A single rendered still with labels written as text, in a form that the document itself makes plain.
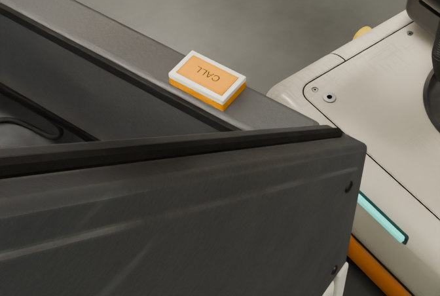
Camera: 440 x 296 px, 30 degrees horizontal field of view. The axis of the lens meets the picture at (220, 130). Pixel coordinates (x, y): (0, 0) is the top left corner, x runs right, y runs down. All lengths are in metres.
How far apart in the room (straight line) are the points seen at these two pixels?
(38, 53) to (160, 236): 0.41
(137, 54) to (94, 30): 0.05
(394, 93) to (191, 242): 1.20
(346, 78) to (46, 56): 0.92
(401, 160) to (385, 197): 0.08
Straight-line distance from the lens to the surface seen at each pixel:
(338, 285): 0.73
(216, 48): 2.00
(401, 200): 1.40
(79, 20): 0.68
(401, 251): 1.42
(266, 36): 2.03
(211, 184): 0.36
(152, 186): 0.32
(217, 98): 0.59
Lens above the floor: 1.40
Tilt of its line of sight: 50 degrees down
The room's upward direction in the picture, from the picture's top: 2 degrees counter-clockwise
